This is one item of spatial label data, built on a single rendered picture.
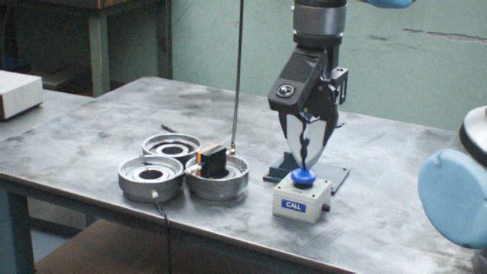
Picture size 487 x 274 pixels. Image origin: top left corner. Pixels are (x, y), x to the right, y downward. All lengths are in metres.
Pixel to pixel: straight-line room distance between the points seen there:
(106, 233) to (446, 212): 0.89
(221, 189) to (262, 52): 1.81
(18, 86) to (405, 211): 1.09
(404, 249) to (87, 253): 0.70
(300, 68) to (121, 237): 0.69
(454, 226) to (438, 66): 1.86
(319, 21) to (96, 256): 0.73
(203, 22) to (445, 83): 1.05
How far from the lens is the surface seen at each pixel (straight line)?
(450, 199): 0.78
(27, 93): 1.84
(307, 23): 0.95
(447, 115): 2.67
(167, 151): 1.22
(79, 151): 1.28
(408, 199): 1.14
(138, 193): 1.07
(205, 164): 1.08
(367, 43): 2.66
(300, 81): 0.93
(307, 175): 1.03
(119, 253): 1.43
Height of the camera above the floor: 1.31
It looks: 22 degrees down
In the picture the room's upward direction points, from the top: 1 degrees clockwise
